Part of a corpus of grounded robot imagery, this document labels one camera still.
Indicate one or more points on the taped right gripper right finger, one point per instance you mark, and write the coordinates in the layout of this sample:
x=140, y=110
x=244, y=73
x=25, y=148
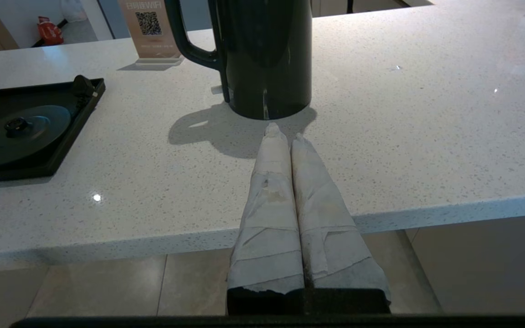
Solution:
x=331, y=237

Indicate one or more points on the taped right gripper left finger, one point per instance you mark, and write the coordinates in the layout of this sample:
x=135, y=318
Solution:
x=269, y=218

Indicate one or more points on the black electric kettle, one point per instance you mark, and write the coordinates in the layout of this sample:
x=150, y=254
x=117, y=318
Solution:
x=267, y=54

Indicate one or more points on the round black kettle base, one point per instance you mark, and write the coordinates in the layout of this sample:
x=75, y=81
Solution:
x=21, y=136

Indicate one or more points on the black rectangular serving tray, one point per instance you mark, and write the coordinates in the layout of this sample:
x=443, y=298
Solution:
x=62, y=150

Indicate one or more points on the acrylic QR code sign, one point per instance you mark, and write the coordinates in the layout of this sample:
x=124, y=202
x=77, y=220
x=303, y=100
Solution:
x=151, y=32

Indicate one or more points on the black power plug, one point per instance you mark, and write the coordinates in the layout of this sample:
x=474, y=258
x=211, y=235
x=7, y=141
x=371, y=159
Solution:
x=84, y=86

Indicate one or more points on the white plastic bag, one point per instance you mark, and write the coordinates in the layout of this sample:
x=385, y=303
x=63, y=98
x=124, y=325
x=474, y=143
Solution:
x=73, y=9

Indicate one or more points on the red bag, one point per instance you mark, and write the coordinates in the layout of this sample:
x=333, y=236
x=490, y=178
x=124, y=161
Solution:
x=49, y=31

